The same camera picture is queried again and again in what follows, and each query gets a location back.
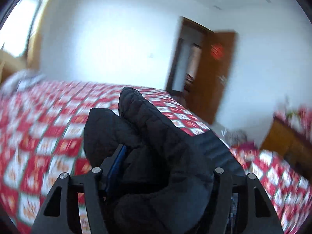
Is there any grey folded blanket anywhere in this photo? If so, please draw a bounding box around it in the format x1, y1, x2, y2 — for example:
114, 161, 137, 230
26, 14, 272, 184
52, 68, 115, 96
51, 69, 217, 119
0, 69, 47, 93

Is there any brown wooden door frame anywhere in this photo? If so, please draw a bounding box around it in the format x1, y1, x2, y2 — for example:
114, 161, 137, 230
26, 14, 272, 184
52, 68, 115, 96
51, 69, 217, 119
165, 16, 215, 95

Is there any brown wooden door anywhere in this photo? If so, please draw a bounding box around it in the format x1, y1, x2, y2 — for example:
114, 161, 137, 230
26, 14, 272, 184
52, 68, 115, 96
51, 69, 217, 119
187, 30, 238, 125

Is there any bright window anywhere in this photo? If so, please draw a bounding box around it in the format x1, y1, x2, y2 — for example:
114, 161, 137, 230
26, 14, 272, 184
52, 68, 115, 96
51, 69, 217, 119
0, 0, 44, 57

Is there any wooden headboard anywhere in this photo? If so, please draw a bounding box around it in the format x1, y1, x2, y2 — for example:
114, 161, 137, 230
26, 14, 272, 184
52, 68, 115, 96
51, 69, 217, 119
0, 49, 25, 84

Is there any red checked printed bedspread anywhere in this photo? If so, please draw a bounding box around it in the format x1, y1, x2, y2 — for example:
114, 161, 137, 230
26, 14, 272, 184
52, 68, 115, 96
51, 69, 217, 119
0, 79, 312, 234

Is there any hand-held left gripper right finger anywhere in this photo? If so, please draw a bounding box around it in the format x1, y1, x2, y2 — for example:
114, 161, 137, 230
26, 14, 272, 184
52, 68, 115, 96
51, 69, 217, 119
211, 167, 284, 234

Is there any magenta cloth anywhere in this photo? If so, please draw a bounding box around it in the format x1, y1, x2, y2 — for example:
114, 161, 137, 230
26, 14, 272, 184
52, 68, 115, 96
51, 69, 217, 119
239, 141, 257, 151

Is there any black puffer jacket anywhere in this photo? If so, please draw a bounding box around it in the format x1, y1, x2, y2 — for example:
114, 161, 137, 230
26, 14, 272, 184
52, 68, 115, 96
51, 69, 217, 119
83, 86, 245, 234

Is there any grey cloth pile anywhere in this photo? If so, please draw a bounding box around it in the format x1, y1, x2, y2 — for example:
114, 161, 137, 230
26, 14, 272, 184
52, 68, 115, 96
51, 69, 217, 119
221, 129, 247, 147

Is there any red white patterned bundle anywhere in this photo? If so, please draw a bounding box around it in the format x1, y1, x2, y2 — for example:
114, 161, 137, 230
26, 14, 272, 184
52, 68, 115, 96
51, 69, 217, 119
275, 99, 312, 133

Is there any brown wooden cabinet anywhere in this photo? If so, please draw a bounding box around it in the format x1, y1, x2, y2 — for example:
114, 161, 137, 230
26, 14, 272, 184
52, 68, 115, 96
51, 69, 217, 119
259, 115, 312, 179

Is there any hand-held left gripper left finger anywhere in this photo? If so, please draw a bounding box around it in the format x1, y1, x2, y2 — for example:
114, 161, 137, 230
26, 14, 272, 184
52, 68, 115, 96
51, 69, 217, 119
30, 144, 128, 234

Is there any red paper door decoration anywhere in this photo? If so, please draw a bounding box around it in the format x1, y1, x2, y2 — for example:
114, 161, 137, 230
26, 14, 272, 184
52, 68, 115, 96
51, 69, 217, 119
210, 42, 226, 60

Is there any yellow curtain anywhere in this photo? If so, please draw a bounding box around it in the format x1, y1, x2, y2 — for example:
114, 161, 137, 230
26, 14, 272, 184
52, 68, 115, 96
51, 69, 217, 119
24, 0, 53, 72

